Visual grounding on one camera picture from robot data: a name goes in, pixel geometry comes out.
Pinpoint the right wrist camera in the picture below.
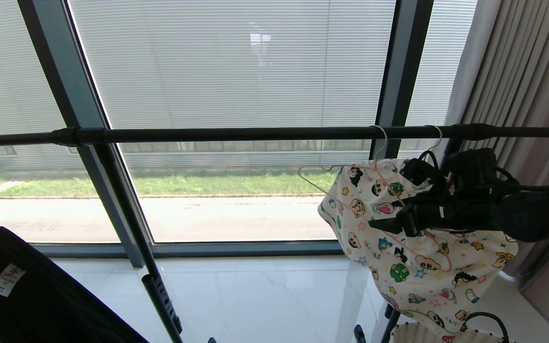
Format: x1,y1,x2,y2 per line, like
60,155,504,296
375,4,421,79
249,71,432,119
400,150,447,187

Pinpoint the black clothes rack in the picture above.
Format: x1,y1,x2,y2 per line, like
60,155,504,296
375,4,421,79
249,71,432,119
0,123,549,343

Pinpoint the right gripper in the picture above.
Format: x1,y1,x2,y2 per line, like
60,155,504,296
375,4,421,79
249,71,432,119
369,188,504,237

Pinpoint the window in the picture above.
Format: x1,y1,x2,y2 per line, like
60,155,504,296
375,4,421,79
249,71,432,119
0,0,478,267

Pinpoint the cream printed garment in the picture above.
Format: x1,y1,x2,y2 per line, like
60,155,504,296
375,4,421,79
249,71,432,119
317,160,519,343

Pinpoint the black cable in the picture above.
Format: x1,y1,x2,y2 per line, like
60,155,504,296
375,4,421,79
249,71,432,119
417,150,549,192

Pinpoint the black garment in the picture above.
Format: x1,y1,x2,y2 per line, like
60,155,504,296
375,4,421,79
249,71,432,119
0,226,150,343

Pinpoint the beige curtain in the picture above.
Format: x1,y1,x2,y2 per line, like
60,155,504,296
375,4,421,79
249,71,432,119
434,0,549,289

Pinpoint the white laundry basket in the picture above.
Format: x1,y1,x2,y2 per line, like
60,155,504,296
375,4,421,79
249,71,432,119
391,312,517,343

